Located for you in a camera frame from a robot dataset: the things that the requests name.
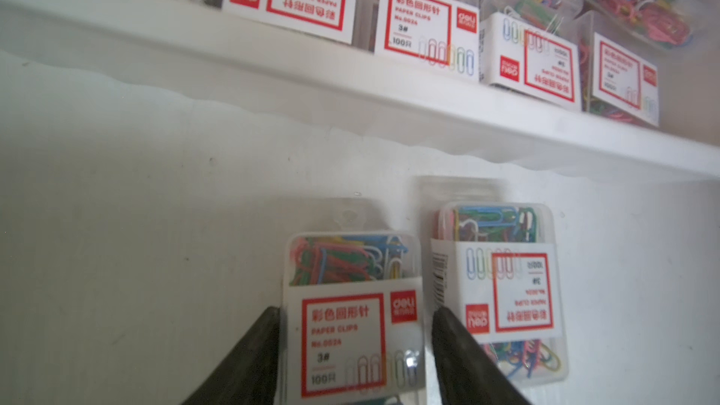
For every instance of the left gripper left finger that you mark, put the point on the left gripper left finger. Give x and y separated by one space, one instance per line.
249 372

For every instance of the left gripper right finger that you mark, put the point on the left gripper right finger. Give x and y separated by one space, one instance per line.
465 373

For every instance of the paper clip box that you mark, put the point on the paper clip box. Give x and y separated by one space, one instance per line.
494 264
352 316

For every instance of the white plastic tray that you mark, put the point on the white plastic tray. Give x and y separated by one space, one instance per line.
203 53

